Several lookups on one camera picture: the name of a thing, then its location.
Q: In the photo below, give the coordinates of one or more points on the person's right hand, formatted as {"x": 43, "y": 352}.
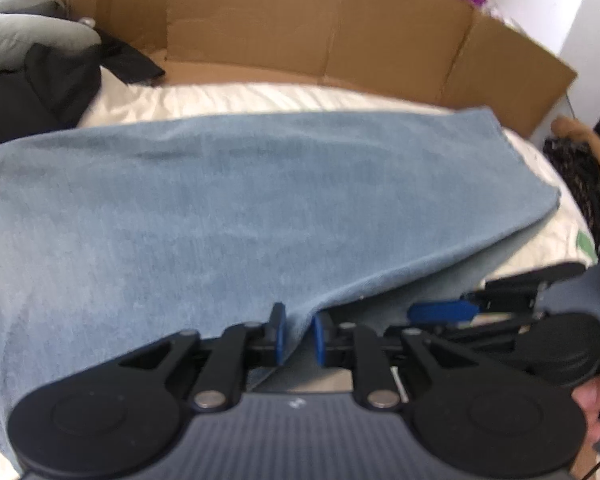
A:
{"x": 597, "y": 395}

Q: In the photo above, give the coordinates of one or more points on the leopard print garment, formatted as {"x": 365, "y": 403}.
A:
{"x": 575, "y": 180}

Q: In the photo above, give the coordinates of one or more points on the light blue denim jeans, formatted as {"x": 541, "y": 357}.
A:
{"x": 205, "y": 220}

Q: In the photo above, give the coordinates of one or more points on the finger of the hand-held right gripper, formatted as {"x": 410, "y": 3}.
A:
{"x": 480, "y": 332}
{"x": 440, "y": 311}

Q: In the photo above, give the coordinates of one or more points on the light grey pillow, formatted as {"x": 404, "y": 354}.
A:
{"x": 25, "y": 30}

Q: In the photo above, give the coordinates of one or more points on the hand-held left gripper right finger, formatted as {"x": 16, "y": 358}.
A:
{"x": 319, "y": 342}

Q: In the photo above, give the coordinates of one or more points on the black clothes pile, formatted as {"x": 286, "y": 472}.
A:
{"x": 40, "y": 95}

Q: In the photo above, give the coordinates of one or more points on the cream bear-print bed sheet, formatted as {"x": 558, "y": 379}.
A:
{"x": 280, "y": 97}

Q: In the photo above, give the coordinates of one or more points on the brown cardboard sheet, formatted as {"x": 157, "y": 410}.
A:
{"x": 290, "y": 15}

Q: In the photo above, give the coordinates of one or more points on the brown folded garment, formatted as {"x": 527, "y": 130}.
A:
{"x": 580, "y": 132}

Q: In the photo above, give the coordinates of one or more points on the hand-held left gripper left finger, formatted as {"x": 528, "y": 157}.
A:
{"x": 280, "y": 340}

